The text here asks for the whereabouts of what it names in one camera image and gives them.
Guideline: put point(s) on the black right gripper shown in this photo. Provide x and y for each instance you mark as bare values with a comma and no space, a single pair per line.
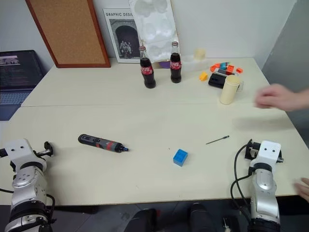
249,151

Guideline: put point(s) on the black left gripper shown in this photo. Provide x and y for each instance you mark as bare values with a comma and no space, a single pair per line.
49,148

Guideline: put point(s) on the thin metal rod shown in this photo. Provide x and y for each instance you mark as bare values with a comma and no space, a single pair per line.
217,140

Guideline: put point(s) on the grey red electric screwdriver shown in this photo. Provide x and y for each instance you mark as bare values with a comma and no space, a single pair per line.
101,143

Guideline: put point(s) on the person's right forearm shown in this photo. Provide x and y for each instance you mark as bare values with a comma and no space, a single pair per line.
301,100

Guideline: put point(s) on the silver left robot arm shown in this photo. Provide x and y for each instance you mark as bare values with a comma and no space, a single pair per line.
26,183

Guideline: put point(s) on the person's right hand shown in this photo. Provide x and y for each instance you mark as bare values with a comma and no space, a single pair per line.
275,96

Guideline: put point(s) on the person's left hand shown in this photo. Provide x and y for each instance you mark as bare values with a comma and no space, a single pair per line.
303,189

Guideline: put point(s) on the tall cream tumbler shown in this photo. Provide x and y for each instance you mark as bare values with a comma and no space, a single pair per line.
228,90

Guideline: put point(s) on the blue toy brick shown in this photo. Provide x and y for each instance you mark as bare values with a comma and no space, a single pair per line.
180,158

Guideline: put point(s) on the black rectangular case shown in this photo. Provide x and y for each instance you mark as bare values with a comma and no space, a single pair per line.
216,81

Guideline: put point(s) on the dark laptop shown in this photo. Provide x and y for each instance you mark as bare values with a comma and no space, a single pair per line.
17,77

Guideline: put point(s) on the small orange toy brick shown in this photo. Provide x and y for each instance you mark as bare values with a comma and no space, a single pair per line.
239,70

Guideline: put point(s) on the dark rounded shape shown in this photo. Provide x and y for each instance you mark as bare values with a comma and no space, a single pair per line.
200,217
142,221

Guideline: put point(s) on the yellow-orange toy brick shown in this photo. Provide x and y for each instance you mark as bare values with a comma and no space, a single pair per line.
203,76

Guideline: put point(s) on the teal multicolour toy piece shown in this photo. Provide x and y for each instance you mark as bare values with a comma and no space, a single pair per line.
224,65

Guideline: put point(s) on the translucent white plastic box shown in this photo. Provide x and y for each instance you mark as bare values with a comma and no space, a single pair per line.
190,63

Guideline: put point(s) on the glass cola bottle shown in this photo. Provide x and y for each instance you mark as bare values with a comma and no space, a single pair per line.
175,66
147,72

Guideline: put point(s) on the purple flat piece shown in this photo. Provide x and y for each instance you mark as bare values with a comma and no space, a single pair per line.
164,64

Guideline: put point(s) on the graphic design book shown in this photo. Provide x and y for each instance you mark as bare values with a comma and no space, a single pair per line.
120,36

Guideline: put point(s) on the white moulded plastic tray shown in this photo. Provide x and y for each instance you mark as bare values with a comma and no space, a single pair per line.
154,26

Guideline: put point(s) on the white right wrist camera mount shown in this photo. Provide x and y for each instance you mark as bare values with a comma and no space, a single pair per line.
268,152

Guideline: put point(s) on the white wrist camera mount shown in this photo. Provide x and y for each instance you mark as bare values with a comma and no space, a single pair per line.
20,152
268,152

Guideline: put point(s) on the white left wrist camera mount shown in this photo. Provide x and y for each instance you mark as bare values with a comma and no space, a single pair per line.
20,152

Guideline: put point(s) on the cork board with red frame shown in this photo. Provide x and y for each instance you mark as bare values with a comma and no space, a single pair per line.
67,31

